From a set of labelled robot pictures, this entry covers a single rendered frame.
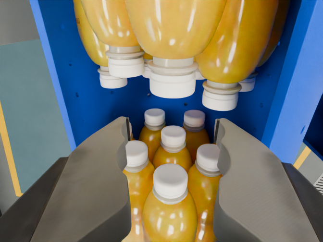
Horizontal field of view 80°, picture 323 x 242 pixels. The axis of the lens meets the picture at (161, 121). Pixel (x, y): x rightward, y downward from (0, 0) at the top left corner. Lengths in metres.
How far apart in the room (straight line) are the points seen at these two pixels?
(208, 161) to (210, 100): 0.08
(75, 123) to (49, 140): 1.63
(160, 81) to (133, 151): 0.14
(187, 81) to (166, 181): 0.11
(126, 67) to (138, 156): 0.12
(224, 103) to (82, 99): 0.20
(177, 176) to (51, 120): 1.62
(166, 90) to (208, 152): 0.14
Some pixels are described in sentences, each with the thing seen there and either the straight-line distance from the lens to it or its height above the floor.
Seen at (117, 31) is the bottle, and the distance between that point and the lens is 0.19.
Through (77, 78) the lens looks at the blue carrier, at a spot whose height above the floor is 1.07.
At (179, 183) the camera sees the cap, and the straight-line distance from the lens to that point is 0.22.
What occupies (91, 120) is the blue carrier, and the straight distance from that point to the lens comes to 0.33.
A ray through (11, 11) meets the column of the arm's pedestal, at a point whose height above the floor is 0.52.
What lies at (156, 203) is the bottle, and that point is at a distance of 0.24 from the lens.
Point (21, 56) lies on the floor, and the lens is 1.70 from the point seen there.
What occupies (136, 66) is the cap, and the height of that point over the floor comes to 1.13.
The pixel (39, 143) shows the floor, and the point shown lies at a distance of 1.99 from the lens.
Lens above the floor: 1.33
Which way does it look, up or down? 61 degrees down
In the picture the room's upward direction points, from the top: 174 degrees counter-clockwise
